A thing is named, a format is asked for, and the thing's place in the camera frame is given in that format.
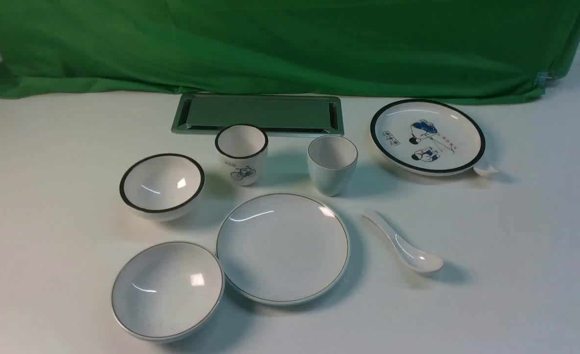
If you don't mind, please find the plain white cup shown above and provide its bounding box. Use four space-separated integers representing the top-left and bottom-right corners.
307 135 359 197

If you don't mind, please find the white ceramic soup spoon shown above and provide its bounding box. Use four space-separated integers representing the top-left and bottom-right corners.
361 210 444 275

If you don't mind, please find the white bowl with thin rim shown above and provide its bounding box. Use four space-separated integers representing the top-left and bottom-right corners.
110 241 225 343

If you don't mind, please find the white cup with bicycle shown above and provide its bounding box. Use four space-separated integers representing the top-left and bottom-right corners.
214 124 268 186

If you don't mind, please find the large white plate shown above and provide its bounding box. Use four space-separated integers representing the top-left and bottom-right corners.
216 193 351 306

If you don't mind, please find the black-rimmed white bowl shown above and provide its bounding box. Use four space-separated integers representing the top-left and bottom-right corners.
118 153 205 222

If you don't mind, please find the black-rimmed illustrated white plate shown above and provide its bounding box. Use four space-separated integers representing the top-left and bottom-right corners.
369 99 487 177

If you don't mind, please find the metal clip on cloth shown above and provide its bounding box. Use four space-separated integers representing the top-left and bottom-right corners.
533 71 558 89

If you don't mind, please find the green backdrop cloth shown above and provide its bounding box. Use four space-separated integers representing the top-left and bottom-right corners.
0 0 580 105

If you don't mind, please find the metal table cable hatch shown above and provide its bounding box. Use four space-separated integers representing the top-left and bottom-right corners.
171 93 344 137

